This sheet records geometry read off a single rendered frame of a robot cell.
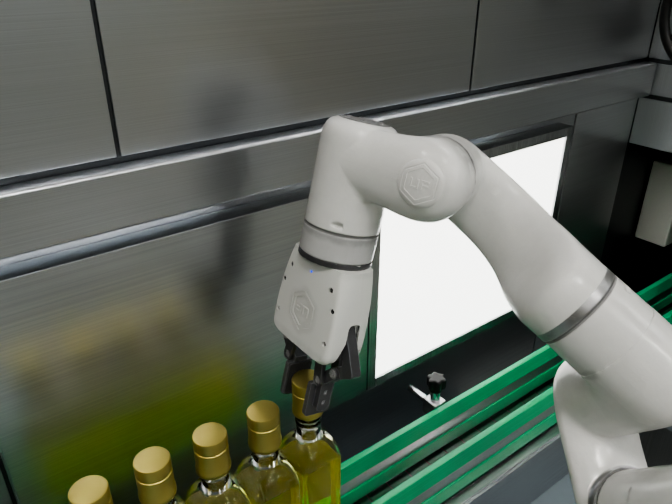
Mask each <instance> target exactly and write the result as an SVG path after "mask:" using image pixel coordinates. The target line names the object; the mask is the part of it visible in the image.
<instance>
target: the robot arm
mask: <svg viewBox="0 0 672 504"><path fill-rule="evenodd" d="M385 208H386V209H388V210H390V211H392V212H394V213H396V214H398V215H400V216H403V217H405V218H407V219H410V220H413V221H417V222H422V223H434V222H440V221H443V220H445V219H448V220H450V221H451V222H452V223H453V224H454V225H455V226H456V227H457V228H458V229H459V230H460V231H461V232H462V233H463V234H464V235H466V236H467V237H468V238H469V240H470V241H471V242H472V243H473V244H474V245H475V246H476V247H477V248H478V249H479V251H480V252H481V253H482V254H483V256H484V257H485V258H486V260H487V261H488V263H489V264H490V266H491V268H492V269H493V271H494V273H495V275H496V277H497V279H498V282H499V284H500V287H501V290H502V292H503V294H504V296H505V299H506V300H507V302H508V304H509V305H510V307H511V308H512V310H513V312H514V313H515V315H516V316H517V317H518V319H519V320H520V321H521V322H522V323H523V324H524V325H526V326H527V327H528V328H529V329H530V330H531V331H532V332H533V333H534V334H536V335H537V336H538V337H539V338H540V339H541V340H542V341H543V342H544V343H546V344H547V345H548V346H549V347H550V348H552V349H553V350H554V351H555V352H556V353H557V354H558V355H559V356H560V357H561V358H562V359H564V360H565V361H564V362H563V363H562V364H561V366H560V367H559V368H558V370H557V372H556V375H555V378H554V383H553V399H554V406H555V413H556V419H557V424H558V428H559V433H560V437H561V441H562V445H563V450H564V454H565V458H566V462H567V466H568V471H569V475H570V480H571V484H572V488H573V493H574V497H575V501H576V504H672V464H671V465H661V466H653V467H647V463H646V460H645V456H644V453H643V449H642V445H641V441H640V436H639V433H641V432H646V431H652V430H657V429H662V428H666V427H669V426H672V325H671V324H670V323H669V322H668V321H667V320H666V319H665V318H664V317H662V316H661V315H660V314H659V313H658V312H657V311H656V310H655V309H654V308H652V307H651V306H650V305H649V304H647V303H646V302H645V301H644V300H643V299H642V298H641V297H640V296H638V295H637V294H636V293H635V292H634V291H633V290H632V289H631V288H629V287H628V286H627V285H626V284H625V283H624V282H623V281H622V280H620V279H619V278H618V277H617V276H616V275H615V274H614V273H612V272H611V271H610V270H609V269H608V268H607V267H606V266H605V265H603V264H602V263H601V262H600V261H599V260H598V259H597V258H596V257H595V256H594V255H593V254H591V253H590V252H589V251H588V250H587V249H586V248H585V247H584V246H583V245H582V244H581V243H580V242H579V241H578V240H577V239H576V238H575V237H574V236H573V235H572V234H571V233H570V232H569V231H568V230H566V229H565V228H564V227H563V226H562V225H561V224H559V223H558V222H557V221H556V220H555V219H554V218H553V217H552V216H551V215H550V214H549V213H548V212H547V211H546V210H545V209H544V208H543V207H542V206H541V205H540V204H539V203H538V202H537V201H536V200H535V199H534V198H533V197H531V196H530V195H529V194H528V193H527V192H526V191H525V190H524V189H523V188H522V187H521V186H520V185H519V184H518V183H517V182H516V181H514V180H513V179H512V178H511V177H510V176H509V175H508V174H507V173H506V172H505V171H503V170H502V169H501V168H500V167H499V166H498V165H497V164H496V163H494V162H493V161H492V160H491V159H490V158H489V157H488V156H487V155H485V154H484V153H483V152H482V151H481V150H480V149H478V148H477V147H476V146H475V145H474V144H472V143H471V142H469V141H468V140H466V139H464V138H462V137H460V136H457V135H454V134H435V135H431V136H411V135H404V134H398V133H397V131H396V130H395V129H394V128H392V127H391V126H389V125H386V124H384V123H383V122H377V121H373V120H369V119H368V118H360V117H355V116H352V115H336V116H332V117H330V118H329V119H328V120H327V121H326V122H325V124H324V125H323V128H322V132H321V136H320V141H319V146H318V151H317V156H316V161H315V166H314V171H313V176H312V182H311V187H310V192H309V197H308V202H307V207H306V212H305V217H304V223H303V228H302V233H301V238H300V242H298V243H296V245H295V247H294V249H293V251H292V253H291V256H290V259H289V261H288V264H287V267H286V270H285V273H284V276H283V280H282V284H281V287H280V291H279V295H278V299H277V304H276V309H275V314H274V323H275V325H276V327H277V328H278V330H279V331H280V332H281V333H282V334H283V337H284V340H285V344H286V346H285V349H284V356H285V358H286V359H288V360H287V361H286V363H285V368H284V373H283V378H282V383H281V388H280V391H281V392H282V393H283V394H290V393H292V383H291V379H292V377H293V375H294V374H295V373H296V372H298V371H300V370H304V369H311V364H312V359H313V360H314V361H315V367H314V376H313V380H310V381H309V382H308V385H307V389H306V394H305V398H304V403H303V408H302V413H303V414H304V415H305V416H309V415H313V414H317V413H321V412H324V411H327V410H328V408H329V405H330V400H331V396H332V392H333V387H334V383H335V382H338V381H340V380H346V379H354V378H358V377H360V376H361V369H360V362H359V353H360V351H361V348H362V345H363V341H364V337H365V333H366V328H367V323H368V317H369V311H370V304H371V296H372V284H373V269H372V268H371V265H372V260H373V257H374V252H375V248H376V244H377V240H378V236H379V231H380V227H381V223H382V219H383V214H384V210H385ZM307 355H308V357H307ZM329 363H331V368H330V369H328V370H326V365H327V364H329Z"/></svg>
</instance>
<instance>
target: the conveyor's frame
mask: <svg viewBox="0 0 672 504"><path fill-rule="evenodd" d="M568 473H569V471H568V466H567V462H566V458H565V454H564V450H563V445H562V441H561V437H560V433H559V428H558V425H556V426H555V427H553V428H552V429H551V430H549V431H548V432H546V433H545V434H543V435H542V436H541V437H539V438H538V439H536V440H535V441H534V442H532V443H531V444H529V445H528V446H526V447H525V448H524V449H522V450H521V451H519V452H518V453H516V454H515V455H514V456H511V458H509V459H508V460H507V461H505V462H504V463H502V464H501V465H499V466H498V467H497V468H495V469H494V470H492V471H491V472H489V473H488V474H487V475H485V476H484V477H482V478H481V479H479V480H478V481H477V482H475V483H474V484H472V485H471V486H470V487H468V488H467V489H465V490H464V491H462V492H460V494H458V495H457V496H455V497H454V498H452V499H451V500H450V501H448V502H447V503H445V504H530V503H532V502H533V501H534V500H535V499H537V498H538V497H539V496H540V495H542V494H543V493H544V492H546V491H547V490H548V489H549V488H551V487H552V486H553V485H554V484H556V483H557V482H558V481H560V480H561V479H562V478H563V477H565V476H566V475H567V474H568Z"/></svg>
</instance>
